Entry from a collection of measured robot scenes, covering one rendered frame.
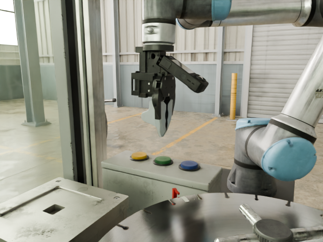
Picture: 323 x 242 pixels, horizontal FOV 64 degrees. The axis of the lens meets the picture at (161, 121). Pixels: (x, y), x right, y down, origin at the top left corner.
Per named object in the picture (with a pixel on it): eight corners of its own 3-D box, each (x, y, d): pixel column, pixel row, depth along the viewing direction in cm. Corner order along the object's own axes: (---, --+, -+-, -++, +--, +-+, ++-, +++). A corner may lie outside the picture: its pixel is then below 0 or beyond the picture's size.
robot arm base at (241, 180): (232, 174, 94) (234, 148, 92) (278, 183, 87) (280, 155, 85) (221, 192, 81) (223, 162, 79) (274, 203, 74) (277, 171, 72)
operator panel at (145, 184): (103, 215, 68) (100, 162, 65) (127, 197, 78) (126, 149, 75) (205, 250, 55) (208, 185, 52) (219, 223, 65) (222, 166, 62)
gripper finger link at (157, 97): (160, 116, 62) (161, 80, 60) (167, 117, 61) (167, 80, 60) (150, 120, 58) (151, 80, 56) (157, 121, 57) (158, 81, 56)
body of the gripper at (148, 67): (147, 95, 67) (147, 47, 65) (177, 98, 63) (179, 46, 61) (130, 98, 61) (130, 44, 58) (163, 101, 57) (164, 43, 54)
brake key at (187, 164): (178, 172, 61) (178, 164, 61) (184, 166, 64) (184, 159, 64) (193, 175, 59) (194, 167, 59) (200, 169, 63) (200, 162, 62)
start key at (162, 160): (152, 167, 64) (152, 159, 64) (159, 162, 68) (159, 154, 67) (166, 170, 62) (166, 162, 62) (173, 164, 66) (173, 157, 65)
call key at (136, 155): (128, 162, 67) (128, 155, 67) (137, 157, 71) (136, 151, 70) (141, 165, 66) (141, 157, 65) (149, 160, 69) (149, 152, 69)
